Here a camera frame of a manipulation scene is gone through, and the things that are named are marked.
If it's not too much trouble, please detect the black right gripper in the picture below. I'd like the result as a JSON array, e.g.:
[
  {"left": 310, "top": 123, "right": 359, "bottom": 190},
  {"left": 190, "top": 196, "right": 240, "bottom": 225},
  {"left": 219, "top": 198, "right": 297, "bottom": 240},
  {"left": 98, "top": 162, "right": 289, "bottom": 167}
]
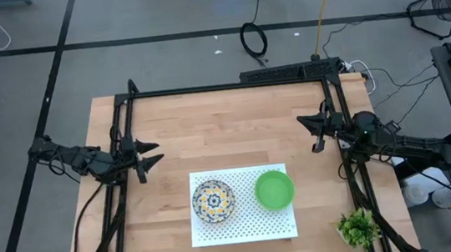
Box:
[{"left": 295, "top": 98, "right": 349, "bottom": 156}]

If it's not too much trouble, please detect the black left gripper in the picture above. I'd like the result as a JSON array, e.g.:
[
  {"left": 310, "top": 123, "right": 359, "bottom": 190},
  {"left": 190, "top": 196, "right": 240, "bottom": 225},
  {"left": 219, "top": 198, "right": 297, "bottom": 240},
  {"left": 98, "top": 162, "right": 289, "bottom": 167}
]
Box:
[{"left": 116, "top": 131, "right": 169, "bottom": 187}]

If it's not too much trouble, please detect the green plastic mini bowl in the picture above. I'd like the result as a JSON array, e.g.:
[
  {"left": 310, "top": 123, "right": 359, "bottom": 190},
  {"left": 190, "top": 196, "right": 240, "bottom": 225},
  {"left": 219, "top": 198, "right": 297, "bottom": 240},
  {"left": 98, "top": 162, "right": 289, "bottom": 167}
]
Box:
[{"left": 252, "top": 167, "right": 298, "bottom": 214}]

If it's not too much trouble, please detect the yellow bowl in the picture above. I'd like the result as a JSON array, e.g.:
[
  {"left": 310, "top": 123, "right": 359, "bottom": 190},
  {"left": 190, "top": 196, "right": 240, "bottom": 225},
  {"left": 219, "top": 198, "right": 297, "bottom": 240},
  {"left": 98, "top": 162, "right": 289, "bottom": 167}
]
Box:
[{"left": 190, "top": 177, "right": 239, "bottom": 225}]

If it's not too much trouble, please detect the small artificial green plant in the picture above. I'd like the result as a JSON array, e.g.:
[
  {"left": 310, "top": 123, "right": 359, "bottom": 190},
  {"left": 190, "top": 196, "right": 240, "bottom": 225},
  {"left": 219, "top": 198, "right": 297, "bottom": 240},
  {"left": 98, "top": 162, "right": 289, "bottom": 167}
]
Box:
[{"left": 333, "top": 204, "right": 385, "bottom": 252}]

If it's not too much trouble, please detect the white round container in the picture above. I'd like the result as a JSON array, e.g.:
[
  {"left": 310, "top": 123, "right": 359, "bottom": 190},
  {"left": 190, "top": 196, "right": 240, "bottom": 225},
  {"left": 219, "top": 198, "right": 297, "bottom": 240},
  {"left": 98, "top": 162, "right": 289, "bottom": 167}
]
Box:
[
  {"left": 402, "top": 182, "right": 430, "bottom": 209},
  {"left": 429, "top": 185, "right": 451, "bottom": 211}
]

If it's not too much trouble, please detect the white sheet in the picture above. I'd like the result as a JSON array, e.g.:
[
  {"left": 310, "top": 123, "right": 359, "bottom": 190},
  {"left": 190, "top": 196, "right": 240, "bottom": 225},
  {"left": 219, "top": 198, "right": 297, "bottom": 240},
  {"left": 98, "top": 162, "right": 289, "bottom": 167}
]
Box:
[{"left": 386, "top": 139, "right": 447, "bottom": 198}]

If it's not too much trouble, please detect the white perforated mat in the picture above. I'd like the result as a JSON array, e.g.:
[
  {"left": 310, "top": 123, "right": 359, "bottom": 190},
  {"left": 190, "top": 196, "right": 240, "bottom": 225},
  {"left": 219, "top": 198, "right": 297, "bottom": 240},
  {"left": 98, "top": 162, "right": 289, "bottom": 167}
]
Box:
[{"left": 184, "top": 161, "right": 299, "bottom": 249}]

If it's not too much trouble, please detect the white cable loop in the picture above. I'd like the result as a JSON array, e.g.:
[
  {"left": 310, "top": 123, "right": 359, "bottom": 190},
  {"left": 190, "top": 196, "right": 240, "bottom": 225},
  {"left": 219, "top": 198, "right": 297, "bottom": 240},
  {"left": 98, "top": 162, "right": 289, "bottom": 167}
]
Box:
[{"left": 342, "top": 57, "right": 378, "bottom": 98}]

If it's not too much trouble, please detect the black aluminium table frame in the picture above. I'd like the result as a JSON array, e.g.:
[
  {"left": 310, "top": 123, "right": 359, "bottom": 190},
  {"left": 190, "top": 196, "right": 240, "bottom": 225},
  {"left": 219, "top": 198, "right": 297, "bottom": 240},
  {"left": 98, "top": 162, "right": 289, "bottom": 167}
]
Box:
[{"left": 53, "top": 51, "right": 423, "bottom": 252}]

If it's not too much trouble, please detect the black coiled cable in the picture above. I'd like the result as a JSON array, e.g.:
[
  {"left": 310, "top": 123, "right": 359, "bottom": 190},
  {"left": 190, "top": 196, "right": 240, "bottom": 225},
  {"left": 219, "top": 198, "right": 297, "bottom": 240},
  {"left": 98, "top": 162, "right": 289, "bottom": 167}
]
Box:
[{"left": 236, "top": 0, "right": 274, "bottom": 68}]

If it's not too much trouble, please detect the yellow cable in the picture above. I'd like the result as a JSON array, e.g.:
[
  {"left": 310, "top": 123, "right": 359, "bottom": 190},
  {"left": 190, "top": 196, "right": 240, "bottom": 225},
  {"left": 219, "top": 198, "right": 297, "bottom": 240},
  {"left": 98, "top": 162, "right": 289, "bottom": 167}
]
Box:
[{"left": 308, "top": 0, "right": 347, "bottom": 57}]

